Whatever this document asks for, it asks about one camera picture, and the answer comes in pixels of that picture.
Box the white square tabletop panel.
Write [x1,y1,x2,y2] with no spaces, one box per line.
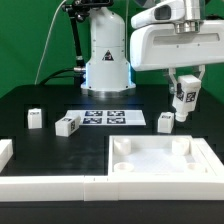
[108,135,215,176]

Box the white right fence piece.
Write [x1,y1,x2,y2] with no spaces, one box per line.
[193,138,224,177]

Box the grey cable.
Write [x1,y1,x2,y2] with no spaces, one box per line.
[34,0,68,86]

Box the black cable bundle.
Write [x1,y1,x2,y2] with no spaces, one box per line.
[39,67,87,86]

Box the white fence piece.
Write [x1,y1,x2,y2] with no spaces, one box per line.
[193,138,224,177]
[0,139,13,172]

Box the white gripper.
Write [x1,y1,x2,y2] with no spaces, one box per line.
[130,0,224,94]

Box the white front fence wall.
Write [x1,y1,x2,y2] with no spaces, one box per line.
[0,176,224,202]

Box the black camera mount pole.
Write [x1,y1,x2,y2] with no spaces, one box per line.
[62,0,113,67]

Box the white left fence piece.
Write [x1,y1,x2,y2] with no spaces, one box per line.
[0,139,13,172]

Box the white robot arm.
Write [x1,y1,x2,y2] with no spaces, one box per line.
[81,0,224,97]

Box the white fiducial marker sheet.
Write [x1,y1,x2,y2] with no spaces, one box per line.
[66,110,146,126]

